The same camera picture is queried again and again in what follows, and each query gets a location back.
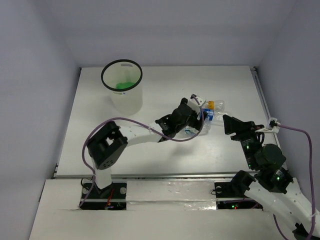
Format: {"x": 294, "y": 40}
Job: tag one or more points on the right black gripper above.
{"x": 231, "y": 124}

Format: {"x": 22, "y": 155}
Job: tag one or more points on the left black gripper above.
{"x": 194, "y": 119}

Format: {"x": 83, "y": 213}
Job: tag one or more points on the clear bottle blue label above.
{"x": 214, "y": 117}

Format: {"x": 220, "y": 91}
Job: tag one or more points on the green plastic bottle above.
{"x": 124, "y": 86}

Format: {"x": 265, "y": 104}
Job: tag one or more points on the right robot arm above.
{"x": 272, "y": 185}

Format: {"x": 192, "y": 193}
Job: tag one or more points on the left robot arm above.
{"x": 107, "y": 141}

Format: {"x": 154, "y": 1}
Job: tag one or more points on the white bin black rim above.
{"x": 123, "y": 78}

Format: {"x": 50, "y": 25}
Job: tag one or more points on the clear bottle lemon label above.
{"x": 191, "y": 131}

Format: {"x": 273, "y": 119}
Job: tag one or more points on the clear bottle yellow cap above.
{"x": 217, "y": 105}

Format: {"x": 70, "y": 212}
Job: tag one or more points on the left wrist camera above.
{"x": 196, "y": 101}

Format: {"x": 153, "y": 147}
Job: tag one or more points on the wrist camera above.
{"x": 272, "y": 126}
{"x": 196, "y": 101}

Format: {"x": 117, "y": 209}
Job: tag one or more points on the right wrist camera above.
{"x": 272, "y": 126}

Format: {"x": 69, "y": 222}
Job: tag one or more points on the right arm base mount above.
{"x": 228, "y": 199}

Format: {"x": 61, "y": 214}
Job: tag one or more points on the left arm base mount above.
{"x": 113, "y": 198}

